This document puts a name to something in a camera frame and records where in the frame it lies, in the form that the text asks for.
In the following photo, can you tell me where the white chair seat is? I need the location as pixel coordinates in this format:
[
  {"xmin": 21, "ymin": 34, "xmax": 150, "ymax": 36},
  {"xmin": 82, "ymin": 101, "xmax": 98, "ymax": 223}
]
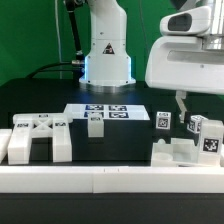
[{"xmin": 151, "ymin": 138, "xmax": 198, "ymax": 167}]

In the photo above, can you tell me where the black cable at base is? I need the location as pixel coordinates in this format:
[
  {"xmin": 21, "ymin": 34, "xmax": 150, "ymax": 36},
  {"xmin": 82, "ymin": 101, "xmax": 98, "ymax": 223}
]
[{"xmin": 25, "ymin": 59, "xmax": 86, "ymax": 80}]

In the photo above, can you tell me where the white sheet with tags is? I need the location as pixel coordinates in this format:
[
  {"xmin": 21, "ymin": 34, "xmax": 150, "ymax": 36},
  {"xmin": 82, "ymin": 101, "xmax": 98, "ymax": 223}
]
[{"xmin": 64, "ymin": 104, "xmax": 150, "ymax": 120}]

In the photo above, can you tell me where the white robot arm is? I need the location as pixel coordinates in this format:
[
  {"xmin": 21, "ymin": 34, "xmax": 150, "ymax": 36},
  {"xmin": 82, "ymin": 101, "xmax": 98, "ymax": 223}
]
[{"xmin": 80, "ymin": 0, "xmax": 224, "ymax": 108}]

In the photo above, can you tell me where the black hose behind robot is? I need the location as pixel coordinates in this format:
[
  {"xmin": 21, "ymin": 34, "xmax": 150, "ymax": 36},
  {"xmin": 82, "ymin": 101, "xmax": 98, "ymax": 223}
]
[{"xmin": 63, "ymin": 0, "xmax": 84, "ymax": 62}]

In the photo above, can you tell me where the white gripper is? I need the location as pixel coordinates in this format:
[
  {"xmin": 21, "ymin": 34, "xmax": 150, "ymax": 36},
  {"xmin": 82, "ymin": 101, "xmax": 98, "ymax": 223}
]
[{"xmin": 145, "ymin": 36, "xmax": 224, "ymax": 123}]

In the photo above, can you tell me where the white tagged cube nut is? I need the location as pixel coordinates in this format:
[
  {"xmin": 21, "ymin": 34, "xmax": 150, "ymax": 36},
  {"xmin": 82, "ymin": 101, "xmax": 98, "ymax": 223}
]
[
  {"xmin": 187, "ymin": 115, "xmax": 206, "ymax": 134},
  {"xmin": 156, "ymin": 111, "xmax": 171, "ymax": 130}
]

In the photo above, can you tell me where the white fence bar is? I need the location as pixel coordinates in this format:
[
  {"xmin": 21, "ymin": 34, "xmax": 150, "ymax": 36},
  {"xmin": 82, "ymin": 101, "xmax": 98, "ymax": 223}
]
[
  {"xmin": 0, "ymin": 129, "xmax": 12, "ymax": 163},
  {"xmin": 0, "ymin": 166, "xmax": 224, "ymax": 193}
]

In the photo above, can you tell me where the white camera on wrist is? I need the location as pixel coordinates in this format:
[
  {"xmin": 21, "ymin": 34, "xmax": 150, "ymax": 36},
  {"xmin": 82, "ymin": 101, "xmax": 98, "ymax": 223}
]
[{"xmin": 160, "ymin": 6, "xmax": 212, "ymax": 36}]

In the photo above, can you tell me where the white left fence bar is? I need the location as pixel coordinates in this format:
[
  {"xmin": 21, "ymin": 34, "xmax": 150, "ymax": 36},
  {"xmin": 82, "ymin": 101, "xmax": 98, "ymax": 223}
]
[{"xmin": 0, "ymin": 129, "xmax": 12, "ymax": 163}]

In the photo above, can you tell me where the white tagged cube nut right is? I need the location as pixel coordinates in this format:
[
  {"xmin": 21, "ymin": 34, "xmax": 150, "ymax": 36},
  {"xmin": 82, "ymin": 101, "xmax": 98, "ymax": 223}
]
[{"xmin": 187, "ymin": 115, "xmax": 206, "ymax": 134}]

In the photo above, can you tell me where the white chair back frame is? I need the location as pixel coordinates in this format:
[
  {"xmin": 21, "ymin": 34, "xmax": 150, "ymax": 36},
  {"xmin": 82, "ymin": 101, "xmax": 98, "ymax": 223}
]
[{"xmin": 8, "ymin": 113, "xmax": 73, "ymax": 165}]

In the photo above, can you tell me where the white front fence bar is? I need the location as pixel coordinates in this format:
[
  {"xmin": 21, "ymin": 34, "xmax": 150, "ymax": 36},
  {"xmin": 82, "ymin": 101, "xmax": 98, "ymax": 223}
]
[{"xmin": 0, "ymin": 166, "xmax": 224, "ymax": 193}]

